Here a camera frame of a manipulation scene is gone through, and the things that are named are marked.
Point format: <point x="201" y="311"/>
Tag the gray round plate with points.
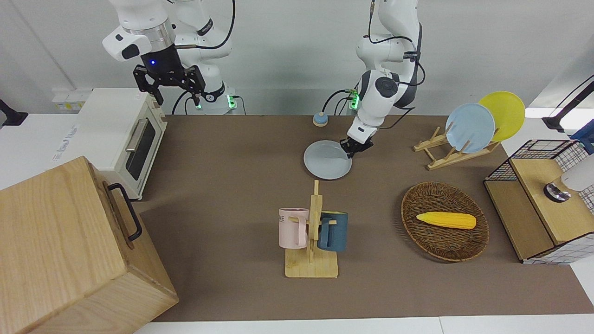
<point x="325" y="160"/>

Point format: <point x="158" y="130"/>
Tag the blue object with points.
<point x="587" y="137"/>

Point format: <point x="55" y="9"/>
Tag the light blue plate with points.
<point x="471" y="127"/>

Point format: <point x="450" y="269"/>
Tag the large wooden box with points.
<point x="60" y="241"/>

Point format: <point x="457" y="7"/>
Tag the yellow plate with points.
<point x="508" y="111"/>

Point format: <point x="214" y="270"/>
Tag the brown table mat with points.
<point x="232" y="185"/>

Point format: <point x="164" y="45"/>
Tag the brown wicker basket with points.
<point x="445" y="241"/>

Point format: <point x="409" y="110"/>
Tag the wooden mug holder stand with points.
<point x="311" y="266"/>

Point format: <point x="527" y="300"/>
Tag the small blue round button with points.
<point x="319" y="119"/>

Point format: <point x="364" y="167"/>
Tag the wooden plate rack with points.
<point x="452" y="158"/>

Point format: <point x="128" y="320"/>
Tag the yellow corn cob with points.
<point x="445" y="220"/>

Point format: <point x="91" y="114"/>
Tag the dark blue mug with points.
<point x="336" y="232"/>

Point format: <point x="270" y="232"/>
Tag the pink mug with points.
<point x="292" y="229"/>

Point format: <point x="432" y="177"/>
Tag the black camera stand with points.
<point x="11" y="116"/>
<point x="554" y="123"/>

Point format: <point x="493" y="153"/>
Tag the white toaster oven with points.
<point x="116" y="116"/>

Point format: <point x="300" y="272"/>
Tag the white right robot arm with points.
<point x="139" y="11"/>

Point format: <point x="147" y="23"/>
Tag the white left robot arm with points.
<point x="371" y="109"/>

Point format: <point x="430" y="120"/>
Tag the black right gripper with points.
<point x="162" y="65"/>

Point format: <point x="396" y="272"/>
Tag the white cylindrical device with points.
<point x="580" y="178"/>

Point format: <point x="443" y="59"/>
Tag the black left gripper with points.
<point x="359" y="141"/>

